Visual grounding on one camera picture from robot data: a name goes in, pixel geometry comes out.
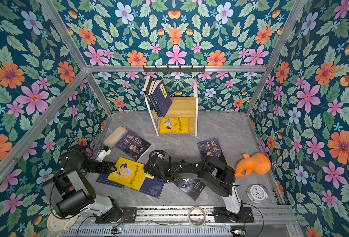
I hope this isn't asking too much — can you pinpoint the yellow cartoon cover book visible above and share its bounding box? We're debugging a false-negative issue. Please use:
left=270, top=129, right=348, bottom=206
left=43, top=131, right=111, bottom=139
left=107, top=157, right=146, bottom=191

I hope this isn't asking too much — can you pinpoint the blue book yellow label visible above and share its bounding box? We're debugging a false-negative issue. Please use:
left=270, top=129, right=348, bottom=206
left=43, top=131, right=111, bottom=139
left=148, top=79, right=163, bottom=117
left=155, top=80, right=172, bottom=117

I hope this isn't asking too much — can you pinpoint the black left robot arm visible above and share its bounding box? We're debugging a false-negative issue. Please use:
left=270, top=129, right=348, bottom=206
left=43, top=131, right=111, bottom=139
left=42, top=145, right=123, bottom=223

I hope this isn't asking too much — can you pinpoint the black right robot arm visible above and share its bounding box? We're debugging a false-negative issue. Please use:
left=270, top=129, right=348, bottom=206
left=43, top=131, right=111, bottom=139
left=143, top=150, right=243, bottom=215

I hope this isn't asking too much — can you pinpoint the blue book under yellow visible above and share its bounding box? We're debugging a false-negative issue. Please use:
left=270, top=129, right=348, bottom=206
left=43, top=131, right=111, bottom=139
left=96, top=174, right=125, bottom=189

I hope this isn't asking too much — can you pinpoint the blue book front centre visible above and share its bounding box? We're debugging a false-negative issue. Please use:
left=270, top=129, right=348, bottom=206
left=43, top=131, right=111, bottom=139
left=139, top=174, right=165, bottom=198

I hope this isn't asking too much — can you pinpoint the dark portrait book left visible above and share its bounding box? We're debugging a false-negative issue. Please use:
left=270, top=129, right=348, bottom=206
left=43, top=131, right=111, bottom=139
left=116, top=130, right=151, bottom=161

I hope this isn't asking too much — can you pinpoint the dark portrait book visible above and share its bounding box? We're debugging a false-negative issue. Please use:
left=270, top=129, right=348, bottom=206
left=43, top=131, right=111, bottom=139
left=116, top=130, right=151, bottom=161
left=197, top=137, right=226, bottom=163

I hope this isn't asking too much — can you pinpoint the beige oblong pad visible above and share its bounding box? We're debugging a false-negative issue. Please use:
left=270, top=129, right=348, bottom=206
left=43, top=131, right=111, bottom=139
left=103, top=126, right=127, bottom=148

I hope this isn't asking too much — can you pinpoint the yellow book under shelf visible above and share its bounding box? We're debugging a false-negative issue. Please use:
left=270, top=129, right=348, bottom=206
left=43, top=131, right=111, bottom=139
left=159, top=118, right=189, bottom=134

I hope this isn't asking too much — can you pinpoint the black wolf cover book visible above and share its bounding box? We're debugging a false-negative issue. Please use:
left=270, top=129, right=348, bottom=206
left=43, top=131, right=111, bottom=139
left=173, top=178, right=205, bottom=201

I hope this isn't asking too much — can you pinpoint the wooden white bookshelf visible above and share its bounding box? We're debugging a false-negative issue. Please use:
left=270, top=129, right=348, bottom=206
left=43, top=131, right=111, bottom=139
left=144, top=87, right=198, bottom=135

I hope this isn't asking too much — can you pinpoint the dark portrait book right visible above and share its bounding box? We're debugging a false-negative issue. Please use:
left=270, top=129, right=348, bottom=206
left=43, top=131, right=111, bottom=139
left=197, top=137, right=226, bottom=163

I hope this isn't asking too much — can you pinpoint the cream round clock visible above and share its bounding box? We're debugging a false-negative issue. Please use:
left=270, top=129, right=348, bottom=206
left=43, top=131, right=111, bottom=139
left=47, top=213, right=77, bottom=232

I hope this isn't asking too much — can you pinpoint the black book on shelf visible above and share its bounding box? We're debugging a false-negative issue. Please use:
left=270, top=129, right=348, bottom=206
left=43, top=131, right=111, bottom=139
left=143, top=76, right=156, bottom=111

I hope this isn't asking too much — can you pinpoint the orange gourd toy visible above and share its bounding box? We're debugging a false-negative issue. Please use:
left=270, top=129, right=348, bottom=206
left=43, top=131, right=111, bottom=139
left=235, top=153, right=271, bottom=177

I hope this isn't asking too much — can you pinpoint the white alarm clock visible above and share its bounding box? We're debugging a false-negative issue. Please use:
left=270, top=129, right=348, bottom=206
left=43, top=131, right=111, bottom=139
left=246, top=184, right=268, bottom=203

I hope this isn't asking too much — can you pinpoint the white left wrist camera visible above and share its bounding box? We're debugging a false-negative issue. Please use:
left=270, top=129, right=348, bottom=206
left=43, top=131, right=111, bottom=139
left=95, top=146, right=111, bottom=162

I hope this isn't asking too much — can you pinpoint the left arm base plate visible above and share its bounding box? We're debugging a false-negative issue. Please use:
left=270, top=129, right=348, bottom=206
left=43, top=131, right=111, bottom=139
left=95, top=207, right=137, bottom=224

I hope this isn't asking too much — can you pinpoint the tape roll ring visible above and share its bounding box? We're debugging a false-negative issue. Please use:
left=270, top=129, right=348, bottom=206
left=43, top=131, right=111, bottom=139
left=188, top=206, right=207, bottom=228

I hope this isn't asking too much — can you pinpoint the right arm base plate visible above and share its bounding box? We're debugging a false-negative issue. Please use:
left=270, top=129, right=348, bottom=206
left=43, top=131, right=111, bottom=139
left=212, top=207, right=254, bottom=224

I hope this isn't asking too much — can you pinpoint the black hook rail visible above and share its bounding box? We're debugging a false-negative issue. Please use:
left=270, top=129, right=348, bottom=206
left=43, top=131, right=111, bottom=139
left=143, top=66, right=206, bottom=73

